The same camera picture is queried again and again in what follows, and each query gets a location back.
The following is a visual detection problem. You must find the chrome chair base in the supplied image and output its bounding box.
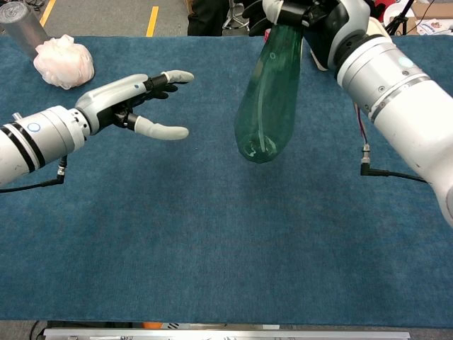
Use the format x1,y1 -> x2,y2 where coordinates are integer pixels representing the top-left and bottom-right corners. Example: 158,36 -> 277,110
222,0 -> 248,31

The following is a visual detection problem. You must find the cream lidded food container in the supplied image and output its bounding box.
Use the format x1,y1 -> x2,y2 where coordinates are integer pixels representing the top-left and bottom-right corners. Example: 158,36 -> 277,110
310,17 -> 392,72

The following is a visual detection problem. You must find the long yellow floor tape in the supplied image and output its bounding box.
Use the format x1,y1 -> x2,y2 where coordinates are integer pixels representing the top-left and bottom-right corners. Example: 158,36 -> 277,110
39,0 -> 57,28

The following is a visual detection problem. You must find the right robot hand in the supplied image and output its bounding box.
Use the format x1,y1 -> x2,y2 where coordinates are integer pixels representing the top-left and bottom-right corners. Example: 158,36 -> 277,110
261,0 -> 372,77

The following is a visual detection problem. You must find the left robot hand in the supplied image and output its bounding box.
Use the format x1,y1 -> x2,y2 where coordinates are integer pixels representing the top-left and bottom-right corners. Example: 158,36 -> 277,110
74,69 -> 195,142

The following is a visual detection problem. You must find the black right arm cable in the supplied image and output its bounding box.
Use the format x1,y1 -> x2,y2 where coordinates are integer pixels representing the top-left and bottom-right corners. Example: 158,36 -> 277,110
353,101 -> 429,184

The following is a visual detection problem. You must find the green plastic spray bottle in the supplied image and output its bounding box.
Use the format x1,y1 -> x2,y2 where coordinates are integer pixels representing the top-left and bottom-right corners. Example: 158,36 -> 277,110
234,23 -> 305,164

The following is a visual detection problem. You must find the blue felt table mat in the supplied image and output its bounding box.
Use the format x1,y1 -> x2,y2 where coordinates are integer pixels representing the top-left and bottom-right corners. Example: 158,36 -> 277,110
0,35 -> 453,325

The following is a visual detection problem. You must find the aluminium rail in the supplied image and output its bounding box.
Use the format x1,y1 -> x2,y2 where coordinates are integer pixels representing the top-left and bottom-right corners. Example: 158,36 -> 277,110
42,327 -> 411,340

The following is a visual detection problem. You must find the white mesh bath sponge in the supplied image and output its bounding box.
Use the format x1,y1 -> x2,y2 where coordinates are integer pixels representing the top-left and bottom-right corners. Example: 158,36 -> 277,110
33,34 -> 96,90

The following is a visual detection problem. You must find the red and black bag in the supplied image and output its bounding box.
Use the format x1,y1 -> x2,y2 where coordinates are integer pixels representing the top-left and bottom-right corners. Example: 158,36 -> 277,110
366,0 -> 390,15

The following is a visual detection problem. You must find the black tripod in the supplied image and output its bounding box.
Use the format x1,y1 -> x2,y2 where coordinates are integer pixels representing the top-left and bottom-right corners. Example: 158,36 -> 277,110
384,0 -> 415,36

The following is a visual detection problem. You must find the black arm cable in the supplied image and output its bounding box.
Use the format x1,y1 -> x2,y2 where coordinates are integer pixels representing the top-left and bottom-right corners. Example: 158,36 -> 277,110
353,101 -> 429,184
0,155 -> 68,194

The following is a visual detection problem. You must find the grey cylindrical can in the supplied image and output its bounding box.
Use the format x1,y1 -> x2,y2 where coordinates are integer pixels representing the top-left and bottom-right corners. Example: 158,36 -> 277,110
0,2 -> 50,61

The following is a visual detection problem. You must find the short yellow floor tape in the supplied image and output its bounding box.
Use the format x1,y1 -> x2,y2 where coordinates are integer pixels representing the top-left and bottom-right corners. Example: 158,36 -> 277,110
145,6 -> 160,38

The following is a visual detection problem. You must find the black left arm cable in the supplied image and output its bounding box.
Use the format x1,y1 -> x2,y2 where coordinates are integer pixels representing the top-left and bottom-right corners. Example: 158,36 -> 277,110
0,155 -> 68,194

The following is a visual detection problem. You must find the cardboard box with papers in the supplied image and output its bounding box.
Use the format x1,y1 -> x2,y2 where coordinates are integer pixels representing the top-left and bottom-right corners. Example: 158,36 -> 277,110
412,2 -> 453,36

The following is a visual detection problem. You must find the person in black trousers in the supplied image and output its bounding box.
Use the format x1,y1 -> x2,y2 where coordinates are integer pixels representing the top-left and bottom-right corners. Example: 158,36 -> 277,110
186,0 -> 273,37

